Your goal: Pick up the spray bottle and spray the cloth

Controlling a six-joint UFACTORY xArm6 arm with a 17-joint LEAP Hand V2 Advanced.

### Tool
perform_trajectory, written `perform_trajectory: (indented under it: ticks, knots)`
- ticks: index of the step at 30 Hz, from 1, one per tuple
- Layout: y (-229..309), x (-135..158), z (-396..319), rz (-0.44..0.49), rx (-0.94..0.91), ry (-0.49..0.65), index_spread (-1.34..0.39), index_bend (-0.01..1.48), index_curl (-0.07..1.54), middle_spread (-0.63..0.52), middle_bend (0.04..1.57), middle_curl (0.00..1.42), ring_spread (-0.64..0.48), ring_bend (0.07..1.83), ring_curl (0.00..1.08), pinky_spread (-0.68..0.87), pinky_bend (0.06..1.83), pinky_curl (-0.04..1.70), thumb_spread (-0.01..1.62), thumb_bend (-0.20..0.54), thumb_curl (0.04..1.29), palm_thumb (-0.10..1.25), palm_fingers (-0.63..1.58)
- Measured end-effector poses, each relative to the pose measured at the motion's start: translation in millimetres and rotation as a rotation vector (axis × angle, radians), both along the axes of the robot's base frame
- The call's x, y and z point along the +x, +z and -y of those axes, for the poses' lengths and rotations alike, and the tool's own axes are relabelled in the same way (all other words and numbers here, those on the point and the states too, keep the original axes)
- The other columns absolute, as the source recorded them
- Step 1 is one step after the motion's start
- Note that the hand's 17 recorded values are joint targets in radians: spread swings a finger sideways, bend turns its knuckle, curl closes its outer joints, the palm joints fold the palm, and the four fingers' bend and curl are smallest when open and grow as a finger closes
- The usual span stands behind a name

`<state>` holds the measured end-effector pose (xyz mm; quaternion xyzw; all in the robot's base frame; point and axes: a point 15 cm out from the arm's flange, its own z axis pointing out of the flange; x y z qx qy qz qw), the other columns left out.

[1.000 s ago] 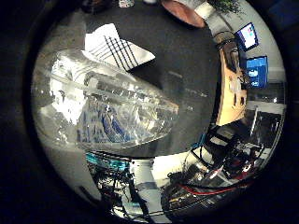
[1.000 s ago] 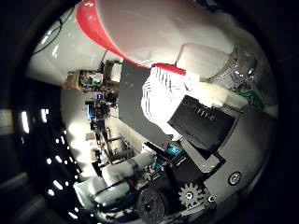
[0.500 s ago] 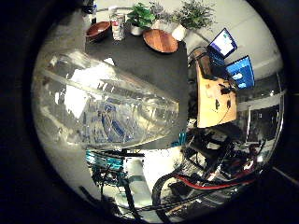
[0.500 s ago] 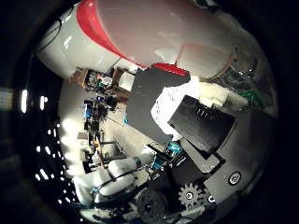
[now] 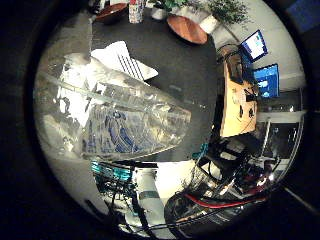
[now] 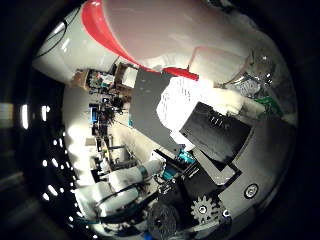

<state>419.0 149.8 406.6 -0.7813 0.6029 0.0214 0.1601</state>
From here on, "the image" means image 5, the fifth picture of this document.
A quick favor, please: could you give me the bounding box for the clear plastic spray bottle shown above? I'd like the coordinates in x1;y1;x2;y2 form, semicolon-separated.
33;52;193;162

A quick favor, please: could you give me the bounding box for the white striped cloth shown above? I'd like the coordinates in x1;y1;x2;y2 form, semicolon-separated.
89;40;160;82

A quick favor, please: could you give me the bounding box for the teal table clamp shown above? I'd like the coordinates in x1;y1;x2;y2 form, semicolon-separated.
192;143;210;160

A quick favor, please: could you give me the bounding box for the wooden desk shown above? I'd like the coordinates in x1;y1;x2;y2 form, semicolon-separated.
219;49;260;138

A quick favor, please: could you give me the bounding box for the flat wooden plate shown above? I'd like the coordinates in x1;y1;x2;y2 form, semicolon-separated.
166;14;208;46

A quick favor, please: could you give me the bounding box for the red white canister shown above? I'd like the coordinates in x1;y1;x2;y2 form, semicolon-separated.
128;0;147;25

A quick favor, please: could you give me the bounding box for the blue screen monitor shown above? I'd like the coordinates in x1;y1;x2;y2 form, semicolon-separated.
252;63;281;99

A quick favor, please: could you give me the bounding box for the green potted plant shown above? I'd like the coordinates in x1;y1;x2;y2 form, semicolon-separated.
148;0;189;21

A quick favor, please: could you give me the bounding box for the brown wooden bowl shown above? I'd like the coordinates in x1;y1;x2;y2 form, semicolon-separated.
95;2;130;25

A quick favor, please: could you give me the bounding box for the laptop with bright screen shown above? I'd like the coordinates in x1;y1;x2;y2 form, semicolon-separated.
239;29;269;63

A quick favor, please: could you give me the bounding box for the dark bushy potted plant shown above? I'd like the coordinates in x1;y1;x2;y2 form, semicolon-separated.
199;0;250;35

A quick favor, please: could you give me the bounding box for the teal metal frame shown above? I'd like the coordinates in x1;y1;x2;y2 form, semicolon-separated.
90;160;133;182

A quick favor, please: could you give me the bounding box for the red cable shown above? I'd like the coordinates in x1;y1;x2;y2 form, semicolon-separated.
184;192;268;210

